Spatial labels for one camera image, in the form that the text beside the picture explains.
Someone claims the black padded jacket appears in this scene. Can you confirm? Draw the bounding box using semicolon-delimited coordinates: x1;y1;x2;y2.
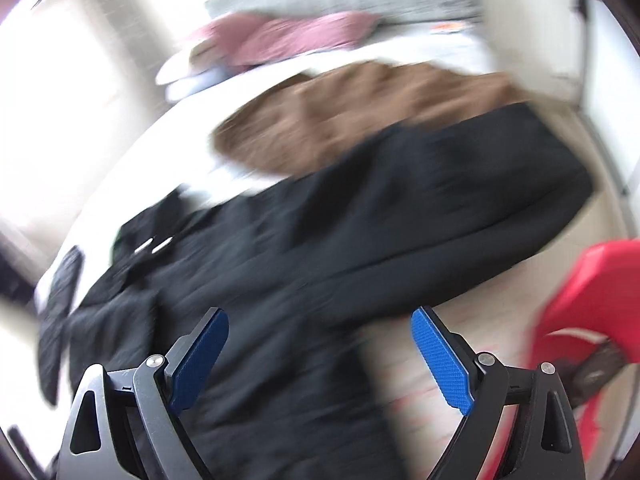
68;103;593;479

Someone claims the black quilted garment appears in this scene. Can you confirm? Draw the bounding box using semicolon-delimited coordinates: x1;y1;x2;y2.
37;246;85;406

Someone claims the red plastic stool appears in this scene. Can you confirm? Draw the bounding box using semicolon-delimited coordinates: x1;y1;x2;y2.
526;240;639;479

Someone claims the light grey bed sheet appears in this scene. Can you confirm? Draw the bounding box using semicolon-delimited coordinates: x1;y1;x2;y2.
64;24;522;295

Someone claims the brown fleece blanket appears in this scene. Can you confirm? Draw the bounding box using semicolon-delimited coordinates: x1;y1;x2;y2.
212;61;525;176

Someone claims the pink velvet pillow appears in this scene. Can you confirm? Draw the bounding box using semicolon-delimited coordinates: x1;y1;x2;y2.
203;11;381;68

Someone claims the orange white small box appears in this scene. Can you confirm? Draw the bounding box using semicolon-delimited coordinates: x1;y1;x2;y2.
430;21;474;35

